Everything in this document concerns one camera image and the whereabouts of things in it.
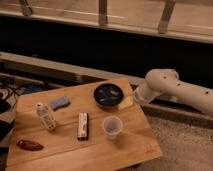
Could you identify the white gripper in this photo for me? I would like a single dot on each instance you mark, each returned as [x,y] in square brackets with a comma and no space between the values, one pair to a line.
[142,95]

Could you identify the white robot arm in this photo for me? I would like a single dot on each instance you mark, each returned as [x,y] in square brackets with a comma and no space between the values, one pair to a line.
[159,82]

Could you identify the black round bowl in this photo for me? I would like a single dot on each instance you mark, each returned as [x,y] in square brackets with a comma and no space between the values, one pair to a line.
[108,95]

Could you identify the clear plastic cup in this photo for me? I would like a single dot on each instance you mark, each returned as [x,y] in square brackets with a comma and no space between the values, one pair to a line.
[112,127]

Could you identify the wooden table board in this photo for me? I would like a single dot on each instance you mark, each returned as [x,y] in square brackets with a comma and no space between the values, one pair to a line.
[66,130]

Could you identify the black rectangular candy bar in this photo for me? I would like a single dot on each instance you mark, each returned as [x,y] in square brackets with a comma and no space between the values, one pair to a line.
[83,123]

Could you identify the blue sponge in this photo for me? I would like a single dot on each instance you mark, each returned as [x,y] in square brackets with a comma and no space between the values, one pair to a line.
[59,103]

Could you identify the dark red chip bag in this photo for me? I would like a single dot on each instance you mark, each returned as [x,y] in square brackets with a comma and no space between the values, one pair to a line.
[29,145]

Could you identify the right metal railing post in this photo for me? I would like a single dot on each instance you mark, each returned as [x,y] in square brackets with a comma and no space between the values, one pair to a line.
[166,16]

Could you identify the metal railing post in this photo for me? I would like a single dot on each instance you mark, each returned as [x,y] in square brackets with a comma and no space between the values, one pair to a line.
[102,12]
[25,8]
[166,16]

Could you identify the middle metal railing post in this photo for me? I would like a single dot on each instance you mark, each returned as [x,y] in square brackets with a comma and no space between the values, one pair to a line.
[102,12]

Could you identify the left metal railing post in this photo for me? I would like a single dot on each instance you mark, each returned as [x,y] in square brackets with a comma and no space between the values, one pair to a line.
[25,8]

